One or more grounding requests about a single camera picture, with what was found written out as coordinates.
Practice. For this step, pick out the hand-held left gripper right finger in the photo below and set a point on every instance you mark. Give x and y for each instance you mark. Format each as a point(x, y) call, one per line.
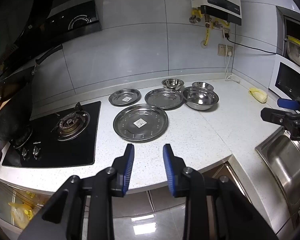
point(168, 170)

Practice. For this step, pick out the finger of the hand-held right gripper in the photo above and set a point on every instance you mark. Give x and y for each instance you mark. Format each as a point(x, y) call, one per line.
point(287, 103)
point(275, 116)

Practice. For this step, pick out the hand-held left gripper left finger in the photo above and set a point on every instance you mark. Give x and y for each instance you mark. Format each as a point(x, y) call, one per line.
point(129, 166)

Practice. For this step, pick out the large steel plate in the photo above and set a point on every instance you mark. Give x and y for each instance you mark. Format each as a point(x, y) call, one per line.
point(140, 123)

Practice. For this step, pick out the small steel plate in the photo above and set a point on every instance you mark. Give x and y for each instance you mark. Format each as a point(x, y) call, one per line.
point(125, 97)

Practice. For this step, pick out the medium steel plate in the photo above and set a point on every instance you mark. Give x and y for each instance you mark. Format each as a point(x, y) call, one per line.
point(163, 98)

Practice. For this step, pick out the large steel bowl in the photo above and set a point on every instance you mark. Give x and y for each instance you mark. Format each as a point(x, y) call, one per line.
point(200, 98)

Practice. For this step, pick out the small shallow steel bowl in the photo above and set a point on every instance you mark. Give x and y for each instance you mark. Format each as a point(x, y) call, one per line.
point(202, 85)

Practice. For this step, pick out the small deep steel bowl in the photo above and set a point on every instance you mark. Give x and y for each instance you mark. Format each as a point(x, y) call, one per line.
point(173, 83)

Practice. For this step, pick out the white microwave oven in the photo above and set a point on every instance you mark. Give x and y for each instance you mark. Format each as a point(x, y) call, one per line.
point(290, 78)

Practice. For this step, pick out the napa cabbage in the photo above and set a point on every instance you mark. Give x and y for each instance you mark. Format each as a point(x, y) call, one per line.
point(258, 95)

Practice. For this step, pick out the steel sink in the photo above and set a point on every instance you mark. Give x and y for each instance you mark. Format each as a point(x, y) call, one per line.
point(282, 160)

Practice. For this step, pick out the glass bowl with yellow lid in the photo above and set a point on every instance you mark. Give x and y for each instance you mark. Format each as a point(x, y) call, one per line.
point(298, 51)

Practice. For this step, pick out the black gas stove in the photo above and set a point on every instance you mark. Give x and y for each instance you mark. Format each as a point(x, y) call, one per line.
point(65, 142)

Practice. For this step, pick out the yellow gas pipe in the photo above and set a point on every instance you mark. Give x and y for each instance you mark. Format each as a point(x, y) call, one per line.
point(207, 33)

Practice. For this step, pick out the yellow plastic bag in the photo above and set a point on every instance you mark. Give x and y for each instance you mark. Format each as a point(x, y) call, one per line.
point(22, 211)

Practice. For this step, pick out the black wok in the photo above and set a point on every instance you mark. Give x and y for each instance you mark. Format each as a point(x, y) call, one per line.
point(12, 115)

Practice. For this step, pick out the wooden cutting board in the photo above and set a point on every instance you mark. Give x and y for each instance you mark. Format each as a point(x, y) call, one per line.
point(0, 107)

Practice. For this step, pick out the black range hood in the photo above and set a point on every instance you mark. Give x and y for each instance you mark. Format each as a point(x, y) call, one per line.
point(20, 17)

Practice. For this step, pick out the wall socket with white plug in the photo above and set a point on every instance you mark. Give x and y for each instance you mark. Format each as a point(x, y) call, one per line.
point(225, 50)

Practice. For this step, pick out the wall socket with black plug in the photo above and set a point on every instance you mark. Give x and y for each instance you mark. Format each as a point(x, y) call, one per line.
point(226, 33)

